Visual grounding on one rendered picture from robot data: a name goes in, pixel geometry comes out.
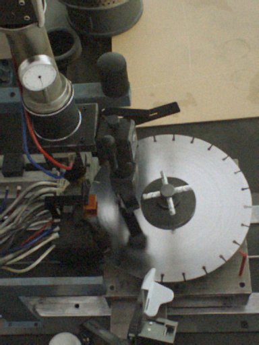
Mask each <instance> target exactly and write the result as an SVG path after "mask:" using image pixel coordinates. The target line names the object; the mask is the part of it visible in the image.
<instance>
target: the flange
mask: <svg viewBox="0 0 259 345"><path fill-rule="evenodd" d="M167 182H168V184H170V185H172V186H174V188H177V187H184V186H188V185H189V184H187V182H186V181H184V180H183V179H179V178H177V177H167ZM162 186H163V180H162V177H161V178H158V179H155V180H153V181H152V182H150V183H149V184H148V185H147V186H146V187H145V189H144V190H143V192H142V196H141V201H140V202H141V208H142V212H143V215H144V217H145V218H146V219H147V220H148V221H149V222H150V223H153V224H154V225H155V226H157V227H160V228H176V227H178V226H180V225H182V224H185V223H186V222H187V221H188V220H189V219H190V218H191V217H192V216H193V213H194V212H195V210H196V194H195V191H194V190H193V189H192V190H189V191H182V192H178V193H175V199H174V201H173V205H174V208H175V215H170V212H169V207H168V204H167V203H165V202H164V201H163V200H161V198H160V197H154V198H150V199H144V198H143V195H145V194H149V193H152V192H156V191H159V190H160V188H161V187H162Z"/></svg>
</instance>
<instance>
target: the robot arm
mask: <svg viewBox="0 0 259 345"><path fill-rule="evenodd" d="M155 270H156V268H152V269H151V270H150V271H149V272H148V273H147V274H146V276H145V279H144V281H143V284H142V286H141V289H140V292H139V295H138V300H137V303H136V308H135V311H134V317H132V320H131V323H129V328H128V331H127V339H125V340H124V341H123V340H122V339H121V338H120V337H118V336H116V335H115V334H114V333H112V332H110V331H109V330H108V329H106V328H104V327H103V326H101V325H100V323H98V322H97V321H95V320H93V319H91V318H90V317H89V318H88V319H87V320H85V321H83V322H82V323H80V324H79V341H80V342H81V343H82V344H84V345H173V342H174V339H175V332H176V329H177V323H178V322H176V321H170V320H168V319H163V318H160V317H157V319H156V320H155V319H149V318H146V320H145V319H143V318H144V314H145V315H146V316H148V317H153V316H155V315H156V314H157V312H158V308H159V305H160V304H163V303H168V302H171V301H172V300H173V292H172V291H171V290H170V289H168V288H166V287H164V286H161V284H159V283H157V282H155V281H153V280H154V274H155ZM148 300H149V304H148ZM147 305H148V309H147ZM146 309H147V310H146ZM164 332H165V333H164Z"/></svg>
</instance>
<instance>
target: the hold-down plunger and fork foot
mask: <svg viewBox="0 0 259 345"><path fill-rule="evenodd" d="M118 196H119V197H120V198H121V200H122V202H123V206H124V208H125V210H126V212H127V213H129V212H132V211H134V210H137V209H139V208H140V207H139V203H138V200H137V199H136V196H135V195H129V194H122V193H116V192H115V197H118Z"/></svg>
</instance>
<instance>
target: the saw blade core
mask: <svg viewBox="0 0 259 345"><path fill-rule="evenodd" d="M192 138H193V137H189V136H185V135H175V140H174V141H173V135H156V136H155V140H156V142H154V136H152V137H146V138H144V139H139V140H137V141H138V142H137V146H138V147H136V153H135V157H134V162H136V163H137V165H138V174H139V179H138V187H137V191H136V194H135V196H136V199H137V200H138V203H139V207H140V208H139V209H137V210H134V211H132V212H129V213H127V212H126V210H125V208H124V206H123V202H122V200H121V198H120V197H119V196H118V197H115V192H113V190H112V187H111V182H110V179H109V177H110V174H111V167H110V164H109V161H108V160H107V161H106V162H105V163H104V165H105V166H104V165H103V166H102V167H101V168H100V170H98V172H97V174H96V176H95V178H94V181H93V182H92V184H91V187H90V190H89V194H88V195H96V208H95V209H86V216H87V221H88V224H89V228H90V231H91V234H92V236H93V235H95V234H97V233H98V232H99V233H100V234H97V235H95V237H93V239H94V242H95V243H96V245H97V246H98V248H99V249H100V250H101V251H102V253H104V252H105V251H106V250H107V249H110V251H107V252H105V253H104V255H105V256H106V257H107V258H108V259H109V260H110V261H111V262H112V263H113V264H115V265H116V266H117V267H119V266H120V265H121V264H122V261H124V262H125V263H123V265H122V266H121V267H120V268H121V269H122V270H124V271H125V272H126V273H128V274H131V275H133V276H136V277H139V275H140V270H143V273H142V275H140V278H142V279H145V276H146V274H147V273H148V272H149V271H150V270H151V269H152V268H156V270H155V274H154V280H153V281H155V282H160V281H161V274H162V275H163V282H182V281H184V279H183V276H182V273H185V281H186V280H193V279H195V278H199V277H202V276H205V274H206V272H207V273H209V272H212V271H214V270H215V269H217V268H219V267H220V266H222V265H223V264H224V263H225V261H224V260H223V259H221V258H220V257H219V256H223V258H224V259H225V260H226V261H227V260H228V259H229V258H230V257H231V256H232V254H230V252H228V250H227V248H230V250H232V251H233V252H236V251H237V250H238V249H239V247H240V246H239V245H241V244H242V242H243V240H244V238H245V236H246V235H247V233H248V229H249V227H247V226H250V221H251V217H252V209H251V207H252V199H251V194H250V189H247V188H249V187H248V183H247V181H246V178H245V177H244V175H243V174H242V173H241V171H240V169H239V167H238V166H237V165H236V163H234V161H233V160H232V159H231V158H230V157H227V155H226V154H225V153H224V152H222V150H220V149H219V148H217V147H215V146H212V147H211V145H212V144H209V143H207V142H204V141H203V140H201V139H198V138H194V139H193V143H192V144H191V142H192ZM209 147H211V148H210V150H208V149H209ZM226 157H227V158H226ZM224 158H225V160H223V159H224ZM106 166H108V167H110V168H107V167H106ZM162 170H164V171H165V174H166V177H177V178H179V179H183V180H184V181H186V182H187V184H189V185H191V186H192V189H193V190H194V191H195V194H196V210H195V212H194V213H193V216H192V217H191V218H190V219H189V220H188V221H187V222H186V223H185V224H182V225H180V226H178V227H176V228H160V227H157V226H155V225H154V224H153V223H150V222H149V221H148V220H147V219H146V218H145V217H144V215H143V212H142V208H141V202H140V201H141V196H142V192H143V190H144V189H145V187H146V186H147V185H148V184H149V183H150V182H152V181H153V180H155V179H158V178H161V175H160V171H162ZM238 171H240V172H238ZM236 172H238V173H237V174H236V175H235V174H234V173H236ZM96 181H100V183H97V182H96ZM241 189H244V190H243V191H242V190H241ZM245 206H247V207H248V208H244V207H245ZM92 216H95V217H94V218H88V217H92ZM241 224H243V225H246V226H241ZM233 241H235V242H236V243H237V244H239V245H237V244H235V243H233ZM234 254H235V253H234ZM202 267H205V270H206V272H205V271H204V269H202Z"/></svg>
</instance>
